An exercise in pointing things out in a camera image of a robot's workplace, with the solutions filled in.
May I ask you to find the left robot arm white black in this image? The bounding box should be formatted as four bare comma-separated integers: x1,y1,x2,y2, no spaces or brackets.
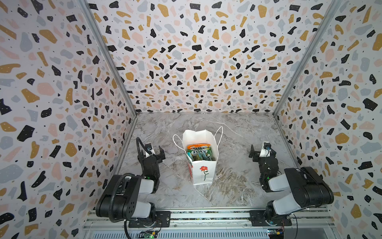
95,144,166,227

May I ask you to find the circuit board right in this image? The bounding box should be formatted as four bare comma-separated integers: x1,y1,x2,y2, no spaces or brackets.
267,229,284,239

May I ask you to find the left aluminium corner post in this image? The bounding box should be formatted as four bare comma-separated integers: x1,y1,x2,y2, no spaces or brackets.
76,0,138,117

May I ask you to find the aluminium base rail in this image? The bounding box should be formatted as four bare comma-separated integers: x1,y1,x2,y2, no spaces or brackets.
82,207,340,239

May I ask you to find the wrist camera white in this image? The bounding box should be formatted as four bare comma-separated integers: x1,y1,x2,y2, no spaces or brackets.
145,143,155,157
259,141,272,157

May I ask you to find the right aluminium corner post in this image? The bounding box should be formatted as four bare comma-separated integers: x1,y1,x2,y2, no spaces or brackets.
273,0,341,118

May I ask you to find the aluminium corner post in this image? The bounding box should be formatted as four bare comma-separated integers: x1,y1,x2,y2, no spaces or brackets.
76,0,138,117
273,0,341,118

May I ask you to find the orange pink candy packet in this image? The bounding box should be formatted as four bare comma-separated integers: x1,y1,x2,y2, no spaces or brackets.
187,143,210,150

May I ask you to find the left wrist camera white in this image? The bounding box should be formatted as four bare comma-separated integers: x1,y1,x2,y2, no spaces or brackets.
145,143,155,157

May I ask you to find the green circuit board left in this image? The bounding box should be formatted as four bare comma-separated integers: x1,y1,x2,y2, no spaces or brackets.
138,231,158,239

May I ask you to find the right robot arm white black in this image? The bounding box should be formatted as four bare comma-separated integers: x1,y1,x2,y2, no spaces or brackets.
249,142,334,226

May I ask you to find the green candy packet in bag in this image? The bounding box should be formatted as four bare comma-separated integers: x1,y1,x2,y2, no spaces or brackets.
187,148,213,161

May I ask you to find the white paper bag with flower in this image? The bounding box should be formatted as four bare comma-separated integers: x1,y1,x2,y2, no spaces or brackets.
173,127,223,185

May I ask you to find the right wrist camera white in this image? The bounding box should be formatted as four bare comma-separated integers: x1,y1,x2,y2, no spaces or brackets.
259,141,272,157

